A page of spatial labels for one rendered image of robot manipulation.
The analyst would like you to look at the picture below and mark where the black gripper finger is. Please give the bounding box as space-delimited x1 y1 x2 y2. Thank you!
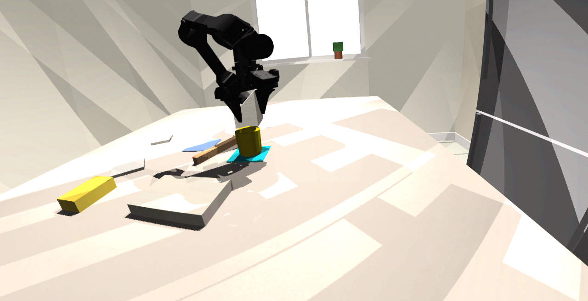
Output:
220 97 242 123
255 89 275 114

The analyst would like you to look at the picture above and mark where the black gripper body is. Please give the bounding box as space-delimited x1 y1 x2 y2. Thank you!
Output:
214 60 260 99

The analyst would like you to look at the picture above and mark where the yellow rectangular block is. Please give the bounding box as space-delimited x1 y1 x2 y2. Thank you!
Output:
57 176 117 213

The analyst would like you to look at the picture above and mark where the tan flat bar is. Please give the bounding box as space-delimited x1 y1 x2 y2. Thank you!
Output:
192 136 237 165

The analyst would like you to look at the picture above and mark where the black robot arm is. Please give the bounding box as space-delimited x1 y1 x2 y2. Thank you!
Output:
178 10 280 91

